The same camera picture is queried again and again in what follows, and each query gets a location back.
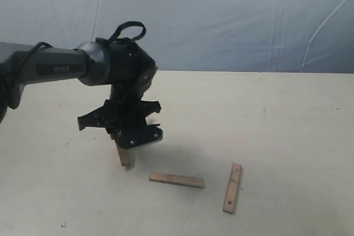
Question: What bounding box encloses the blue-grey backdrop cloth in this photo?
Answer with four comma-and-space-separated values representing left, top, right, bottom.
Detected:
1, 0, 353, 73

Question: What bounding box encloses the wooden stick with holes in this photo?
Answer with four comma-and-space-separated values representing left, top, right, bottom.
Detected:
222, 163, 243, 214

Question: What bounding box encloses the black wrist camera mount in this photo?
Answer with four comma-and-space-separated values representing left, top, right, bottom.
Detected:
118, 124, 163, 150

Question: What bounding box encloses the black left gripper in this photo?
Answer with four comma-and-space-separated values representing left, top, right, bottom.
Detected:
77, 82, 162, 144

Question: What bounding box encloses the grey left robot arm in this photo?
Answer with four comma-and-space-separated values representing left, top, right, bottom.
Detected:
1, 38, 163, 150

